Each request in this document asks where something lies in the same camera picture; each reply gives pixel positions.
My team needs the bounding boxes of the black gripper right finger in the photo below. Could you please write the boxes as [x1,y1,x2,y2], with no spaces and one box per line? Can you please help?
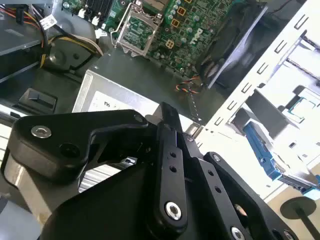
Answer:
[170,103,300,240]

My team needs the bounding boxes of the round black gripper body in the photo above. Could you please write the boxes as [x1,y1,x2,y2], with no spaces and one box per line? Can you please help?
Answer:
[39,130,233,240]

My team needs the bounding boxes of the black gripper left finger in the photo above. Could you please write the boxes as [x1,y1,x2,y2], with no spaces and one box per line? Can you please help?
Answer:
[9,101,189,233]

